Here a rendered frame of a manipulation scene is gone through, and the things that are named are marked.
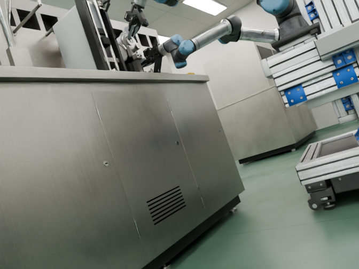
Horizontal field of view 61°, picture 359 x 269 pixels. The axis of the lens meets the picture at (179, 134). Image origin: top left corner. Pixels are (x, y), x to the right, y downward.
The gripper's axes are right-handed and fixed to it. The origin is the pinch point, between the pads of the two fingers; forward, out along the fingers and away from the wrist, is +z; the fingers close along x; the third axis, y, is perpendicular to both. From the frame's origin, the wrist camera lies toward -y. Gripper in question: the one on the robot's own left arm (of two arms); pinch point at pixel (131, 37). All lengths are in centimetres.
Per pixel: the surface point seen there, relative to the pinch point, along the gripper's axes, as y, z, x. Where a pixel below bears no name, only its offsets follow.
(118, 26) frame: 50, 7, -39
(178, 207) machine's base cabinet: -94, 48, 38
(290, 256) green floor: -142, 25, 49
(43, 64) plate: 20, 31, 41
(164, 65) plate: 25, 27, -84
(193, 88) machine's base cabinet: -48, 11, -13
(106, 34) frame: -10.2, -2.1, 30.7
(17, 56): -4, 17, 72
